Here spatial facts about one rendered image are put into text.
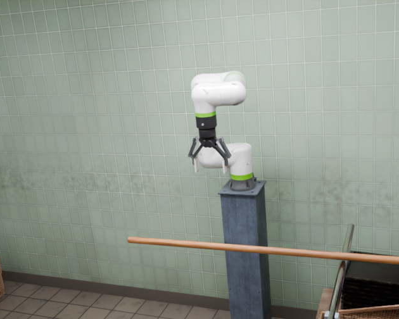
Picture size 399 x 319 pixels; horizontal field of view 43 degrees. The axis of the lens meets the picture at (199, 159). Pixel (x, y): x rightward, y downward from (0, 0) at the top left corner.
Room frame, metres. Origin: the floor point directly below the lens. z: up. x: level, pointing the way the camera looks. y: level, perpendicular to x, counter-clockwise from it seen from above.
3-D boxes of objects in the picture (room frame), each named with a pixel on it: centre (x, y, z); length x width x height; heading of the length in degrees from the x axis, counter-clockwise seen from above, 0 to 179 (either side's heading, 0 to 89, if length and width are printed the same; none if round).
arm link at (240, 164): (2.68, -0.21, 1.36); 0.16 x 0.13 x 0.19; 84
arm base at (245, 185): (2.73, -0.24, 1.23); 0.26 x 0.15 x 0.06; 158
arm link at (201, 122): (2.21, -0.05, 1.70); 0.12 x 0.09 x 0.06; 158
